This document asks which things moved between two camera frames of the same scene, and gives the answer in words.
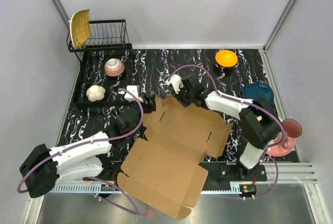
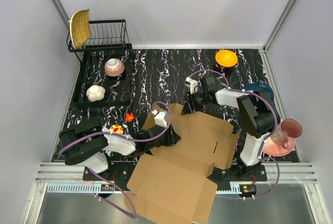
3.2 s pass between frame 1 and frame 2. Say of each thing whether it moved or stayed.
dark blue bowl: stayed
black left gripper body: moved
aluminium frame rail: stayed
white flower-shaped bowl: stayed
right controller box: stayed
